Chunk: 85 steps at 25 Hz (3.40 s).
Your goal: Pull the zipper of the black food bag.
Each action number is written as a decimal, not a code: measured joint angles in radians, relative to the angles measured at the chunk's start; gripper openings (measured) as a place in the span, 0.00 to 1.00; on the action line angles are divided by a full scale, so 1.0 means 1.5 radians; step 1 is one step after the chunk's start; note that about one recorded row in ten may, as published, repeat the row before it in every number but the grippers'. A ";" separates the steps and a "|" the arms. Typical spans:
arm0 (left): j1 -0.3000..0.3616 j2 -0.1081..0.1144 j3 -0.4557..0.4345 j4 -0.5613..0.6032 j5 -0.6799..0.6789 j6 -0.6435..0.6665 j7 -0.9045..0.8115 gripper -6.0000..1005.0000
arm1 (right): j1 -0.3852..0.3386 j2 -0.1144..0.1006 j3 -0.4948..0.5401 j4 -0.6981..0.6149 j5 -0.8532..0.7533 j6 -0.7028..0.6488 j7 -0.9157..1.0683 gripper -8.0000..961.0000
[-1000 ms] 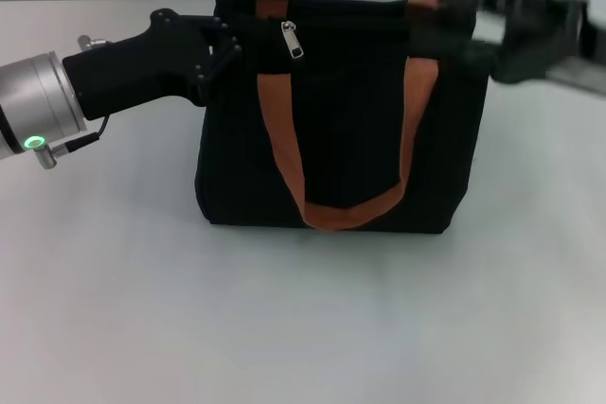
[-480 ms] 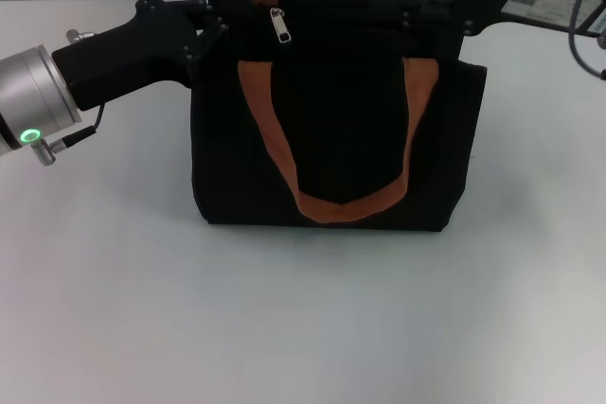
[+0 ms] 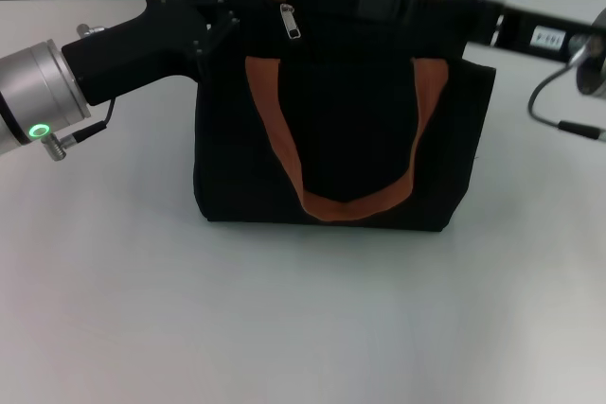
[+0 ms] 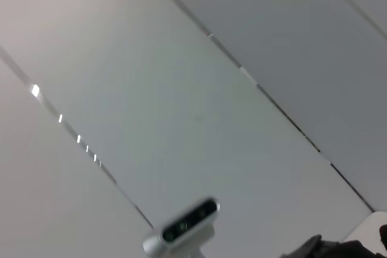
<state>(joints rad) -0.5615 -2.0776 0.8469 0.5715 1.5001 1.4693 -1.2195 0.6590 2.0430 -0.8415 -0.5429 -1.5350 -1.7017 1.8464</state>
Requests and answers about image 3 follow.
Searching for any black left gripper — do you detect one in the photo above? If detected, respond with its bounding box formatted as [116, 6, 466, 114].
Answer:
[61, 0, 241, 108]

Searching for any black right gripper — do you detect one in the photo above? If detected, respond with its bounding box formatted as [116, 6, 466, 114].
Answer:
[358, 0, 596, 54]

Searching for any silver metal zipper pull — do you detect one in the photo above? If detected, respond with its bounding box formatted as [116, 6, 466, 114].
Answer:
[279, 3, 303, 42]

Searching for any black bag with orange handles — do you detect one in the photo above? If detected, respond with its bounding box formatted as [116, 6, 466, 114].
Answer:
[193, 0, 498, 234]

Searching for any left gripper cable with plugs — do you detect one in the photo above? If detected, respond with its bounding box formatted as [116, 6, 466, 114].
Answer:
[39, 23, 117, 162]

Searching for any gripper cable with plugs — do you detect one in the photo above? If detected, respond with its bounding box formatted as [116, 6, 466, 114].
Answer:
[39, 23, 117, 162]
[526, 33, 606, 144]

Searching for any right gripper cable with plugs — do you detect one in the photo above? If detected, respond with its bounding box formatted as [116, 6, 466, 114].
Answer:
[526, 33, 606, 144]

